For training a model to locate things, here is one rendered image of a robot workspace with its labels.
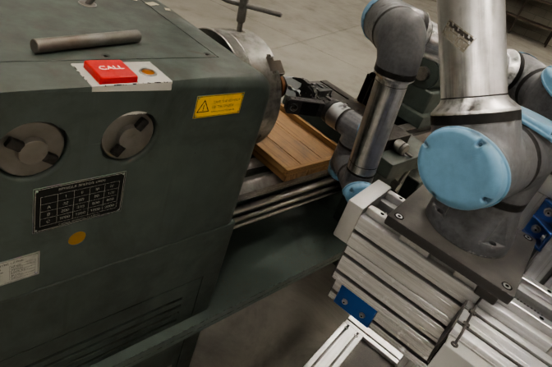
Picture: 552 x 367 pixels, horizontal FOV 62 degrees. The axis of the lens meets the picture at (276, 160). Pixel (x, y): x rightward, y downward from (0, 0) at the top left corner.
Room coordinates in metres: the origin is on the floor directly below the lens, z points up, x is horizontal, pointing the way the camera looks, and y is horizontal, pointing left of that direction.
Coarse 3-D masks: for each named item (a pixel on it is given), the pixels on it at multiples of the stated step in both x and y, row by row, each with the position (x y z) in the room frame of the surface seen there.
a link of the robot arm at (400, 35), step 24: (384, 24) 1.05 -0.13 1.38; (408, 24) 1.03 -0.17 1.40; (384, 48) 1.02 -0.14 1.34; (408, 48) 1.01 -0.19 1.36; (384, 72) 1.00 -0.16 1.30; (408, 72) 1.00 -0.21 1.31; (384, 96) 1.01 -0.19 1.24; (384, 120) 1.01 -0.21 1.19; (360, 144) 1.02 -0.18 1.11; (384, 144) 1.02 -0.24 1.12; (360, 168) 1.01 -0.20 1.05
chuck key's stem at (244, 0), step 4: (240, 0) 1.14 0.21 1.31; (244, 0) 1.13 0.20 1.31; (248, 0) 1.14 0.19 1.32; (240, 4) 1.13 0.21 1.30; (244, 4) 1.13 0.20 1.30; (240, 8) 1.13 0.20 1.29; (244, 8) 1.13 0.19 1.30; (240, 12) 1.13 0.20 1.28; (244, 12) 1.13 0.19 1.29; (240, 16) 1.13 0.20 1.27; (244, 16) 1.13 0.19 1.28; (240, 20) 1.13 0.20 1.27; (244, 20) 1.14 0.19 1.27; (240, 24) 1.13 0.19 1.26; (240, 28) 1.13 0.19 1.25; (240, 32) 1.13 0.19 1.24
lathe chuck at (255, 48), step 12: (240, 36) 1.10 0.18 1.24; (252, 36) 1.13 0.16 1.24; (252, 48) 1.08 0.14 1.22; (264, 48) 1.11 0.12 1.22; (252, 60) 1.05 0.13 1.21; (264, 60) 1.08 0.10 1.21; (264, 72) 1.05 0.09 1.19; (276, 72) 1.08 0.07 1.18; (276, 84) 1.07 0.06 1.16; (276, 96) 1.06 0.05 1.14; (276, 108) 1.06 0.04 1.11; (264, 120) 1.03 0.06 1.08; (276, 120) 1.07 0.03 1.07; (264, 132) 1.05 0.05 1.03
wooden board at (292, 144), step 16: (288, 128) 1.43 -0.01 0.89; (304, 128) 1.47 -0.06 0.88; (256, 144) 1.21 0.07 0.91; (272, 144) 1.28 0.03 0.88; (288, 144) 1.32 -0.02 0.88; (304, 144) 1.36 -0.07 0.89; (320, 144) 1.40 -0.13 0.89; (336, 144) 1.40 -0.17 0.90; (272, 160) 1.17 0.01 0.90; (288, 160) 1.22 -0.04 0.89; (304, 160) 1.25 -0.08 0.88; (320, 160) 1.25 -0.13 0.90; (288, 176) 1.13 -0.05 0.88
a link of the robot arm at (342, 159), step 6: (336, 150) 1.16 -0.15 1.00; (342, 150) 1.14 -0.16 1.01; (348, 150) 1.13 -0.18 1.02; (336, 156) 1.15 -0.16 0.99; (342, 156) 1.13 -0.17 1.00; (348, 156) 1.13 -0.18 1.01; (330, 162) 1.16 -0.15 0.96; (336, 162) 1.13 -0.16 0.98; (342, 162) 1.11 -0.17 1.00; (330, 168) 1.15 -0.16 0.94; (336, 168) 1.11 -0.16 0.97; (330, 174) 1.14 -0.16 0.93; (336, 174) 1.13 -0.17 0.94
